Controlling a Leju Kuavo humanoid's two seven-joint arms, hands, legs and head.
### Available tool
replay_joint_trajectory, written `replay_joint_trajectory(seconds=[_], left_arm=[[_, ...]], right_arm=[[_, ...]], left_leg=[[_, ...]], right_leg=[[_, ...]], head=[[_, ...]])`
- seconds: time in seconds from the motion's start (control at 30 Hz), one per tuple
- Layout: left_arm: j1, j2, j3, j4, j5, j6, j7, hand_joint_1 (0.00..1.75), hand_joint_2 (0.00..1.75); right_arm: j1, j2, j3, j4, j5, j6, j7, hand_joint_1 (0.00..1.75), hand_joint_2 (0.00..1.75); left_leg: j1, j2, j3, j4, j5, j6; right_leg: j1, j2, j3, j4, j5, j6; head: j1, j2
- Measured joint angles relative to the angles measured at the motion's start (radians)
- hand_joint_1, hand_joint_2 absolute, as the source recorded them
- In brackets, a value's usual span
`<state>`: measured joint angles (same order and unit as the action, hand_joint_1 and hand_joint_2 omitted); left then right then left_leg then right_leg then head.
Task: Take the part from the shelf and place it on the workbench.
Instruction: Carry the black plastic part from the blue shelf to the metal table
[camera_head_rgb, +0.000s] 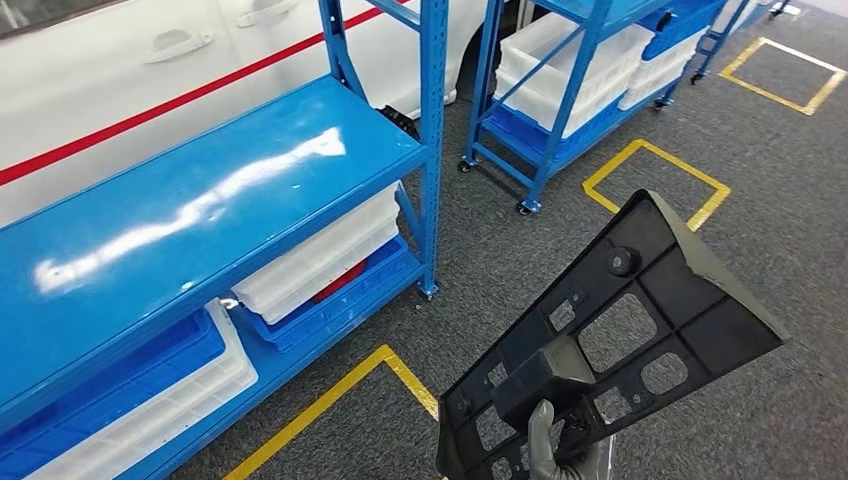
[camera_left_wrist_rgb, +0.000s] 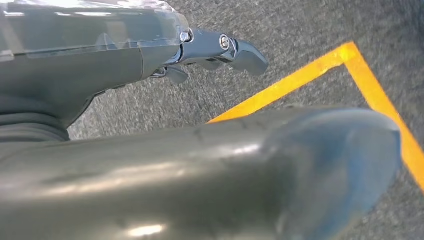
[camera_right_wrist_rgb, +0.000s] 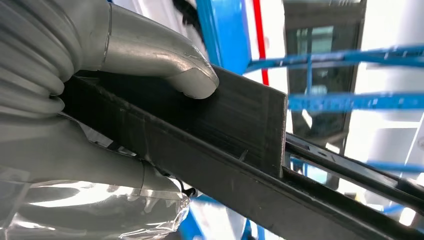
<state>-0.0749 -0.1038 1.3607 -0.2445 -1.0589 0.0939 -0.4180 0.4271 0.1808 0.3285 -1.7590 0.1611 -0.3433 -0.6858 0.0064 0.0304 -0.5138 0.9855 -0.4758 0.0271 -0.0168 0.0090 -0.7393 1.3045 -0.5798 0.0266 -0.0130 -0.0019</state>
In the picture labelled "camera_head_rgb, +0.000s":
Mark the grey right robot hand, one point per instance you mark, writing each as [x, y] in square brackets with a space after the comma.
[542, 444]

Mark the black plastic plate bracket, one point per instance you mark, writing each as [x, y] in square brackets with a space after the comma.
[729, 331]

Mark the red plastic part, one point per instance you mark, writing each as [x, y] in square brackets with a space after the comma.
[341, 281]

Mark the blue wheeled shelf rack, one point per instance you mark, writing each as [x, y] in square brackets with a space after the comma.
[563, 112]
[715, 46]

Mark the blue metal shelf rack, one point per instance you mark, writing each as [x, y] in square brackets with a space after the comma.
[166, 199]

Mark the blue plastic crate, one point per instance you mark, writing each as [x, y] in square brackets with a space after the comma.
[682, 30]
[344, 311]
[517, 132]
[99, 397]

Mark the white plastic crate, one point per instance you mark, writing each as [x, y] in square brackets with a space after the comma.
[311, 265]
[616, 46]
[669, 63]
[199, 397]
[609, 99]
[652, 93]

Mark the yellow floor tape square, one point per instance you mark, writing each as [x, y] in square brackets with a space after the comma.
[623, 156]
[768, 96]

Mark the black ribbed plastic object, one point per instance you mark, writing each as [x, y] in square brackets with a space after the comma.
[401, 122]

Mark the red barrier belt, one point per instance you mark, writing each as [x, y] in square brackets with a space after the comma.
[166, 106]

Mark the white car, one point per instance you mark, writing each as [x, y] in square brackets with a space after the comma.
[99, 86]

